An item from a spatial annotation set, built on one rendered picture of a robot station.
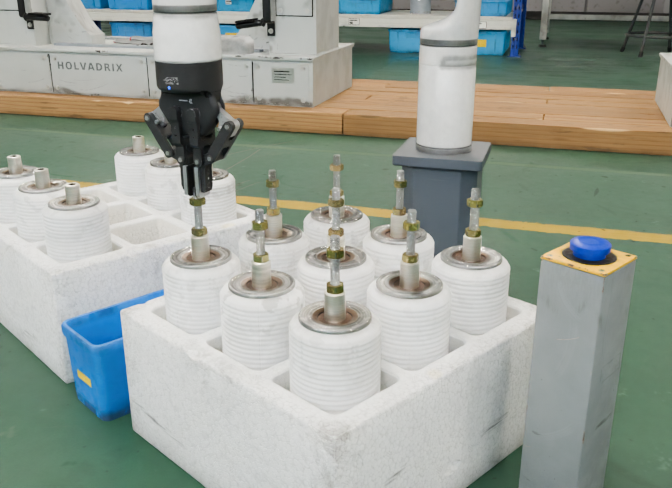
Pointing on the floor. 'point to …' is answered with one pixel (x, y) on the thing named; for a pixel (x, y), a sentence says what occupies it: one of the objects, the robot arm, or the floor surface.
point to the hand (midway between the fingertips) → (196, 179)
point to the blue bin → (101, 358)
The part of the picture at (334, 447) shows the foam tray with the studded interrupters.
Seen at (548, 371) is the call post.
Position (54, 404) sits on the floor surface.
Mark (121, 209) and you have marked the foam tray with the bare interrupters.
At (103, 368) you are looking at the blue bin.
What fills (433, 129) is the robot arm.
